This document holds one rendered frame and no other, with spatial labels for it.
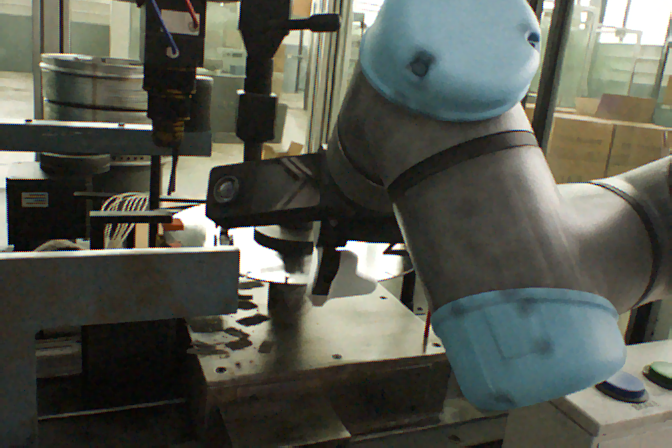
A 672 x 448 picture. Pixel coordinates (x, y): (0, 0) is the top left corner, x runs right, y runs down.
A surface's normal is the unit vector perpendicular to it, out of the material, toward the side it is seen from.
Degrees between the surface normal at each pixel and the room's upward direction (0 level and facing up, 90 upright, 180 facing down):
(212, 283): 90
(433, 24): 56
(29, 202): 90
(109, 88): 90
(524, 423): 90
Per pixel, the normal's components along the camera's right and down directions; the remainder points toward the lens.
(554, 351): -0.04, -0.22
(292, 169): -0.34, -0.36
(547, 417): -0.91, 0.00
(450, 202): -0.51, -0.08
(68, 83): -0.30, 0.20
